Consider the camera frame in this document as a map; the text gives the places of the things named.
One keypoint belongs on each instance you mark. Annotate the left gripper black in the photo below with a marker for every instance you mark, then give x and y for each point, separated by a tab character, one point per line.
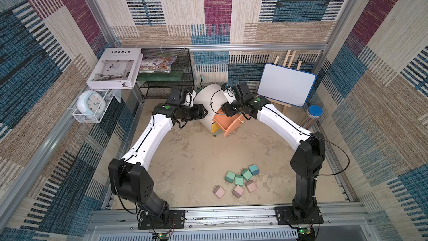
198	112

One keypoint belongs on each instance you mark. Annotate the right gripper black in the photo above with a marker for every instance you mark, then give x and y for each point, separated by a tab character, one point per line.
227	109

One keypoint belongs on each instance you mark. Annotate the pink top drawer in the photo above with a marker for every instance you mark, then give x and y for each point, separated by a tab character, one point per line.
228	124

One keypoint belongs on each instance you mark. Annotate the white round drawer cabinet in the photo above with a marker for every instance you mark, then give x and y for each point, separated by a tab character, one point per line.
212	97

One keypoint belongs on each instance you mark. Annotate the yellow drawer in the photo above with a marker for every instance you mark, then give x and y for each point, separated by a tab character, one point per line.
214	127

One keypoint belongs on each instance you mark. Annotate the blue plug cube three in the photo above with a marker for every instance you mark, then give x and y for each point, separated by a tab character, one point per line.
254	169

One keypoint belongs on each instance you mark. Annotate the green plug cube one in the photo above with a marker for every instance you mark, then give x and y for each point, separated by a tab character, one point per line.
246	173

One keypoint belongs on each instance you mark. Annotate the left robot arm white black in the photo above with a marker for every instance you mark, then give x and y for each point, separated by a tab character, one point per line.
129	177

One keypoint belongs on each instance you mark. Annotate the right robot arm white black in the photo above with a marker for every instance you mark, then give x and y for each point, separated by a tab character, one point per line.
309	148

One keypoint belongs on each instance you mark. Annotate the white board on easel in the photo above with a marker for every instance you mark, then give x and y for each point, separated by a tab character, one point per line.
286	85

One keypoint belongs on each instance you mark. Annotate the colourful snack bag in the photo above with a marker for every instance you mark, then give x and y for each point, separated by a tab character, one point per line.
157	64

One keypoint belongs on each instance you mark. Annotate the blue lid pencil canister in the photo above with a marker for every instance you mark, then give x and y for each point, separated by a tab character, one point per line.
312	114

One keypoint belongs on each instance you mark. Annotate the green plug cube two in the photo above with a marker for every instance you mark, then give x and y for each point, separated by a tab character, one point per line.
230	177

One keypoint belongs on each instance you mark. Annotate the green plug cube three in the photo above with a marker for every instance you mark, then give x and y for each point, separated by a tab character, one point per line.
239	180

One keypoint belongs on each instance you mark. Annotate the pink plug cube right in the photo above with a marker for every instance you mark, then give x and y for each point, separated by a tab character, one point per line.
251	186

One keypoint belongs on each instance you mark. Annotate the pink plug cube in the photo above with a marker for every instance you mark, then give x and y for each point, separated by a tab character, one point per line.
238	191
219	192
251	186

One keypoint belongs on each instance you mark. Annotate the white magazine book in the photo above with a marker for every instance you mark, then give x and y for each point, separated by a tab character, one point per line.
117	68

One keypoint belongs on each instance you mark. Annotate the pink plug cube left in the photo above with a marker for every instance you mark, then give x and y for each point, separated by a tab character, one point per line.
219	192

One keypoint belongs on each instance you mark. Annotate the pink plug cube middle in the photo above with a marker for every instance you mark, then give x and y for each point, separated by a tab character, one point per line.
238	191

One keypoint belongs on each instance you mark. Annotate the white alarm clock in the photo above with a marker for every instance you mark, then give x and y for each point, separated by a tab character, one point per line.
91	102

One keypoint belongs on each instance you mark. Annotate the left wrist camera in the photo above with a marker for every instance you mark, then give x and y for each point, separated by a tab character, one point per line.
181	96

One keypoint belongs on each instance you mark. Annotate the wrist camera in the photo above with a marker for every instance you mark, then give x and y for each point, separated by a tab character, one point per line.
181	96
229	93

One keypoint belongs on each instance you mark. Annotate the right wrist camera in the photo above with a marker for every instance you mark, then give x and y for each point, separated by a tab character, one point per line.
229	93

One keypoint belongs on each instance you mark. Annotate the black wire shelf rack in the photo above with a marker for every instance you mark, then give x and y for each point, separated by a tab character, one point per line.
158	85

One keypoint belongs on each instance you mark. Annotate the white wire basket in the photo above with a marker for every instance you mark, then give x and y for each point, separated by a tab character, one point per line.
85	118

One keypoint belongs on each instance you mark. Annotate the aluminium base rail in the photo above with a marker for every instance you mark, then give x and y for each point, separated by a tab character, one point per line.
342	222

